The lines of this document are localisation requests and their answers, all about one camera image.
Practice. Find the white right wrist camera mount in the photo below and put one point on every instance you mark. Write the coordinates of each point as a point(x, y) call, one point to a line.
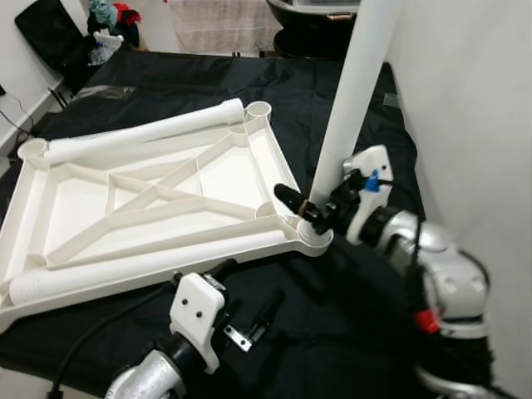
point(374, 162)

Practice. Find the white plastic table top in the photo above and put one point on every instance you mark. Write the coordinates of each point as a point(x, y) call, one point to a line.
point(233, 179)

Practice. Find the colourful clothes pile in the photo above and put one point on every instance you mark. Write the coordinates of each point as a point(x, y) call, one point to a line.
point(108, 41)

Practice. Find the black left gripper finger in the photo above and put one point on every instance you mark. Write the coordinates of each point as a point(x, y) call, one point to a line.
point(221, 270)
point(268, 310)

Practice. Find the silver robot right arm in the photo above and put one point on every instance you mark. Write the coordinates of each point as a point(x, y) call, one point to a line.
point(449, 274)

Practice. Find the clear plastic wrapper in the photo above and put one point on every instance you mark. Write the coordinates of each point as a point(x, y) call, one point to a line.
point(108, 92)

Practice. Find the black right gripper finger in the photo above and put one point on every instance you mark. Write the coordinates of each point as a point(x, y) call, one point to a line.
point(293, 199)

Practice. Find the beige fringed cloth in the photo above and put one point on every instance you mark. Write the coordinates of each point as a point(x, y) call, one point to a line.
point(224, 25)

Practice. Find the black cloth cover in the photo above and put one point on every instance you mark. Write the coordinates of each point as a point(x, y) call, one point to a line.
point(274, 83)

